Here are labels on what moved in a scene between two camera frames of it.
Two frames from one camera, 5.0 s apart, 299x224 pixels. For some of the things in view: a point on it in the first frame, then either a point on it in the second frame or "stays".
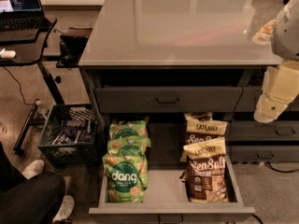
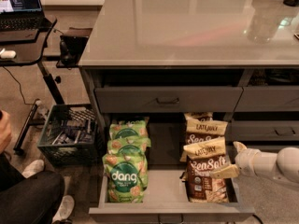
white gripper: (286, 33) → (247, 160)
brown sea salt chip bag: (206, 175) stays
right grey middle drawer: (252, 131) stays
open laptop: (21, 8) stays
